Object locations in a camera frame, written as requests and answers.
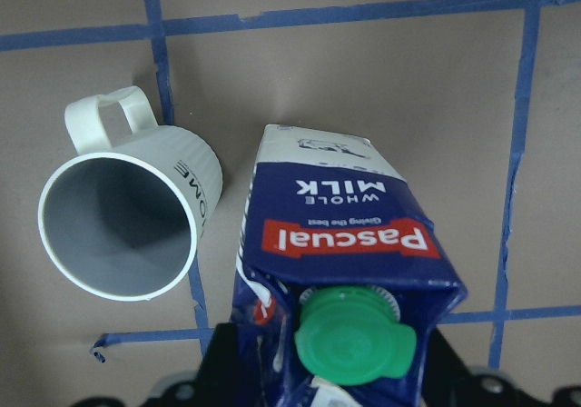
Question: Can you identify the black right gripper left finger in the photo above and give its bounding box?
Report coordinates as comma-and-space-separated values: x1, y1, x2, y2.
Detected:
192, 323, 265, 406

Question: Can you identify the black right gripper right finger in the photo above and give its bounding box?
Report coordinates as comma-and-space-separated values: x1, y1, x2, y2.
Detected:
421, 329, 478, 407

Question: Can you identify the blue white milk carton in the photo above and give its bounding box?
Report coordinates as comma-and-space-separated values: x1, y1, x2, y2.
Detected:
231, 124, 467, 406

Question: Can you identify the white ribbed mug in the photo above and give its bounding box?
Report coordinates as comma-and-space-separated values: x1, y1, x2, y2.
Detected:
37, 86, 223, 302

